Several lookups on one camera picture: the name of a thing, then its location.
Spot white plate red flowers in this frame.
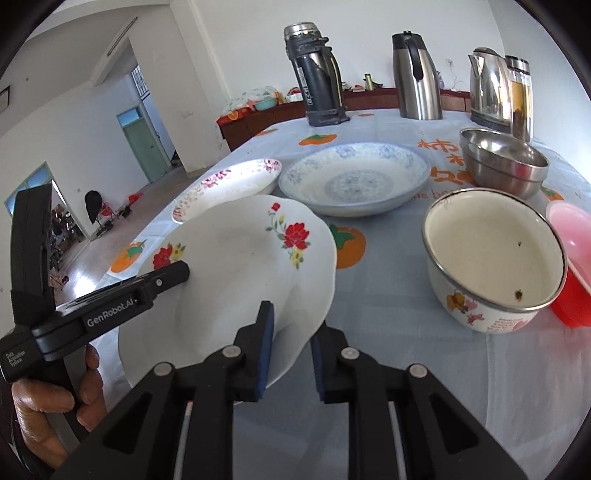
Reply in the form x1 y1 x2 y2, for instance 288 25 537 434
118 195 337 385

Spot white plate pink flowers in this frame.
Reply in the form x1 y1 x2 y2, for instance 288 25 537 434
171 158 283 224

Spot white enamel bowl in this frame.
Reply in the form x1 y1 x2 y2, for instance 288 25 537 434
422 188 568 334

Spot blue patterned white plate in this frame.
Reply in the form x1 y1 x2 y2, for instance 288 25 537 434
279 142 431 218

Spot pink red plastic bowl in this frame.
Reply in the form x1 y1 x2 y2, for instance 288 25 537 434
546 201 591 328

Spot stainless steel bowl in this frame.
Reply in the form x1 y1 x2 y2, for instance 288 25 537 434
460 128 550 200

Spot person's left hand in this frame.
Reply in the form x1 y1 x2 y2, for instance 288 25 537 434
11 345 107 469

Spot green door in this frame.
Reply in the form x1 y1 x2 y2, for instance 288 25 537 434
117 107 170 183

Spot dark red wooden sideboard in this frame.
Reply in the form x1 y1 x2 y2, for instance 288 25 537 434
217 88 471 151

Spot dark grey thermos flask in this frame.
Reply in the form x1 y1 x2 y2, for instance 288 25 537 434
283 22 349 127

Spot stainless electric kettle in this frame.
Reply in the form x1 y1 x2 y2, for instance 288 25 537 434
468 47 513 133

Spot glass tea bottle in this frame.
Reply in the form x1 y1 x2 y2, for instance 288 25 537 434
505 55 534 143

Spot steel carafe black handle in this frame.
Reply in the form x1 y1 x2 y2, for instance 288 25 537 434
392 31 443 120

